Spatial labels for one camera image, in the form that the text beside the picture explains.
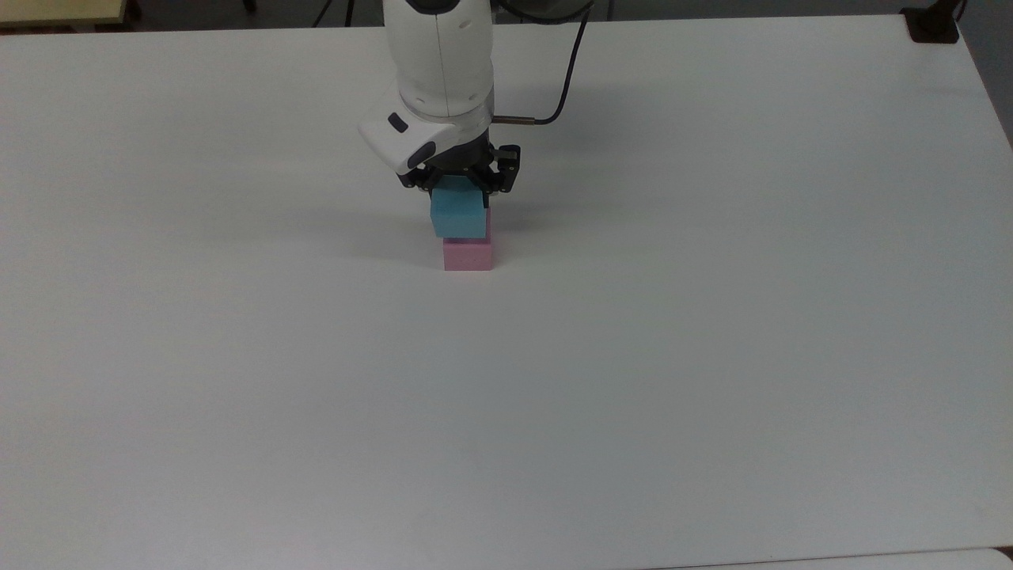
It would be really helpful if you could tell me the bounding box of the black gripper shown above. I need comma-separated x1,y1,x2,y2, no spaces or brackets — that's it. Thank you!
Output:
398,136,522,197

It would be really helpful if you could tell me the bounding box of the blue cube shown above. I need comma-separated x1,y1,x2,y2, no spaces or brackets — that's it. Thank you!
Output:
430,175,488,240

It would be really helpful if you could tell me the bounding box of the pink cube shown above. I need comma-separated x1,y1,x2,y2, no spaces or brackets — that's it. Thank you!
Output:
442,207,494,272

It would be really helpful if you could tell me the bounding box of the yellowish wooden table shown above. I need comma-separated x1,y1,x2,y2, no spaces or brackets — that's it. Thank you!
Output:
0,0,129,29

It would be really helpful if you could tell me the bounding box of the black corner clamp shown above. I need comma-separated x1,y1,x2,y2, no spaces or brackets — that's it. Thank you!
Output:
900,5,962,44

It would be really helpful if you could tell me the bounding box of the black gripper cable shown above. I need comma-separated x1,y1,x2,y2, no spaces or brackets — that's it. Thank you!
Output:
494,0,591,127

